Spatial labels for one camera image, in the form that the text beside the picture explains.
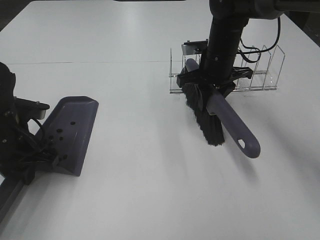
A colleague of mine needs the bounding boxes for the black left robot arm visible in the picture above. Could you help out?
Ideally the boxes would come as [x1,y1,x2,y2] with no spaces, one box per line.
[0,63,58,185]

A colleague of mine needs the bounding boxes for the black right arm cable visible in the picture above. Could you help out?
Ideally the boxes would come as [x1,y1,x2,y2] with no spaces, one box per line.
[236,14,282,63]

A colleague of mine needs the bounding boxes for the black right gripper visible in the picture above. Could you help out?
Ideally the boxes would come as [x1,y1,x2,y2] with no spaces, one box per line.
[176,49,254,97]

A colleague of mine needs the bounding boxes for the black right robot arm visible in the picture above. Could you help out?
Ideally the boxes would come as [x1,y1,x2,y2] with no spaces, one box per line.
[176,0,320,97]

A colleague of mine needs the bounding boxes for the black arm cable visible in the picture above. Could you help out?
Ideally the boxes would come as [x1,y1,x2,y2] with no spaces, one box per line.
[26,117,46,148]
[236,14,282,63]

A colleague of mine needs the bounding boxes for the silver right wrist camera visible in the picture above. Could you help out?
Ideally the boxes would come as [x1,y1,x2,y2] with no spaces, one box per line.
[181,39,208,56]

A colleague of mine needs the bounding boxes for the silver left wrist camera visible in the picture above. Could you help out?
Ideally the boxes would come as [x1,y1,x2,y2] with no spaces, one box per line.
[14,98,50,121]

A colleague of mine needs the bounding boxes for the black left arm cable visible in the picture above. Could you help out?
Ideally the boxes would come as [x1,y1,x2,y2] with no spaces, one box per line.
[26,117,46,148]

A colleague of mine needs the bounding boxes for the pile of coffee beans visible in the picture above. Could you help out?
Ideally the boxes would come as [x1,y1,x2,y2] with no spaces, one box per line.
[47,121,77,162]

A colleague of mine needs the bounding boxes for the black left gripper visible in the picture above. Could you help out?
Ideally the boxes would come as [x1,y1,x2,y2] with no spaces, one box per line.
[0,116,57,185]

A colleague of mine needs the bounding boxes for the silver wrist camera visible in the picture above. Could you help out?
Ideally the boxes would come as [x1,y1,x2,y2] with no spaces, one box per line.
[14,98,50,121]
[181,39,208,56]

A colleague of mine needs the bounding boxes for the purple plastic dustpan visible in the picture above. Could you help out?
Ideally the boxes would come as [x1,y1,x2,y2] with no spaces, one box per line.
[0,95,99,219]

